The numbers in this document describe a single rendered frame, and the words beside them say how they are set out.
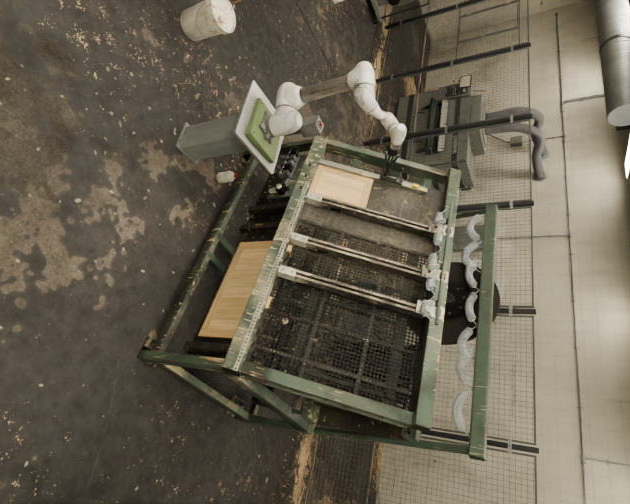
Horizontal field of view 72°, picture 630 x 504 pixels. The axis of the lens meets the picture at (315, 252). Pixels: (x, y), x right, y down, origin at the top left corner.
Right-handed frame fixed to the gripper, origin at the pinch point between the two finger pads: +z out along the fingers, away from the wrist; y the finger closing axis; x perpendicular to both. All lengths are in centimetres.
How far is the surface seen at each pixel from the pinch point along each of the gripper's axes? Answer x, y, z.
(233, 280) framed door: 117, 95, 54
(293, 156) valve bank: 16, 78, 4
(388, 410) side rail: 193, -37, 10
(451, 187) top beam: 0, -56, 6
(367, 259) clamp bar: 92, -3, 8
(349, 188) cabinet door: 24.2, 25.7, 14.1
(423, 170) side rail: -16.9, -31.7, 11.7
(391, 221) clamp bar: 51, -14, 9
